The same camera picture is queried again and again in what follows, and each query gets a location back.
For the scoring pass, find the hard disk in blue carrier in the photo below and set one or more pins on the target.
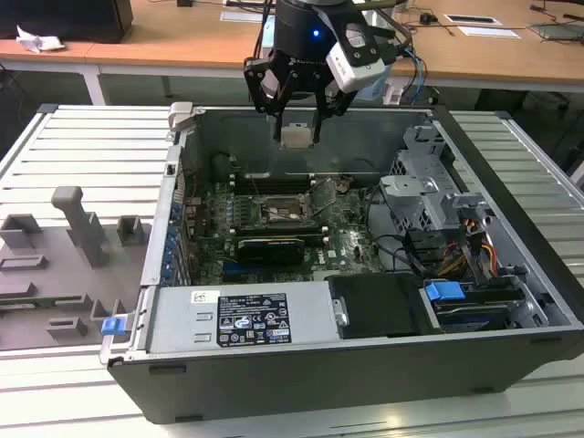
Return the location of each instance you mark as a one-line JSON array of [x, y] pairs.
[[442, 291]]

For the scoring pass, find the crumpled white paper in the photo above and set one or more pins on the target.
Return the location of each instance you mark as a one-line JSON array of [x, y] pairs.
[[38, 42]]

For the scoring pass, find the silver metal drive cage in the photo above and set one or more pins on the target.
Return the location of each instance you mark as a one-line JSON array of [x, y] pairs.
[[410, 187]]

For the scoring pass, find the black RAM slot bank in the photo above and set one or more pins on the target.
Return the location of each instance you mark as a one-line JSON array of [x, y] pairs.
[[269, 184], [278, 230]]

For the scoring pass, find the blue expansion slot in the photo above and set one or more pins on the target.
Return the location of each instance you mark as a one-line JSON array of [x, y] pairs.
[[235, 274]]

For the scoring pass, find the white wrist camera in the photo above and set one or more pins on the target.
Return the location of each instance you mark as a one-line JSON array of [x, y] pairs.
[[356, 68]]

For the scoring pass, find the black box on desk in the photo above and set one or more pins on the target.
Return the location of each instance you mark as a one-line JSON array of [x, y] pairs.
[[64, 18]]

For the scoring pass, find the CPU socket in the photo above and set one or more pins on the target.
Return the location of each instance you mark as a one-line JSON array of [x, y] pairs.
[[283, 214]]

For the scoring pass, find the blue case latch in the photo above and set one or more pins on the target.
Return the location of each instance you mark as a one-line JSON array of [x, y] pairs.
[[113, 327]]

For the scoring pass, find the black plastic shroud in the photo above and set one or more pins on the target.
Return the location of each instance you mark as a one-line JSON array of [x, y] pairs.
[[378, 305]]

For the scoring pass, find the silver CPU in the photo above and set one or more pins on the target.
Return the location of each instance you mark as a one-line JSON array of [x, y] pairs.
[[297, 137]]

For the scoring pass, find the black computer mouse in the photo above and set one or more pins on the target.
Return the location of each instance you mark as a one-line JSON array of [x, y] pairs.
[[428, 18]]

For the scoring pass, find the black graphics card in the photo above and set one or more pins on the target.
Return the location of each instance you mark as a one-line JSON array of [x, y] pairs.
[[269, 251]]

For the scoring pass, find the black label sticker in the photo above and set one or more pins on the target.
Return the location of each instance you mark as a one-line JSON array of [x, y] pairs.
[[253, 319]]

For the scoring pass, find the green motherboard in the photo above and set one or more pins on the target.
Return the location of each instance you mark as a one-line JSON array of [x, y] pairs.
[[347, 246]]

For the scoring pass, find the wooden desk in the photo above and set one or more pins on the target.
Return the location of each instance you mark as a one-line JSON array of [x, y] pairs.
[[182, 41]]

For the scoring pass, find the grey parts rack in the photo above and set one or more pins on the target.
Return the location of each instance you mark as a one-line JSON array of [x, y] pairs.
[[55, 274]]

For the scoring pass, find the silver power supply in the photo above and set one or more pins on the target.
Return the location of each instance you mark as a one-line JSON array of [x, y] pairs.
[[173, 319]]

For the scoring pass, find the white paper sheet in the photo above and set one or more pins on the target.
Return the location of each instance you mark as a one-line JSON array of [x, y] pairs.
[[490, 32]]

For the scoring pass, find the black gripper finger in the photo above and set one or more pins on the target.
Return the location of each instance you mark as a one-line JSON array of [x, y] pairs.
[[260, 84], [330, 104]]

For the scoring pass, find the black open PC case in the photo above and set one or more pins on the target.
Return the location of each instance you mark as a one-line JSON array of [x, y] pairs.
[[319, 388]]

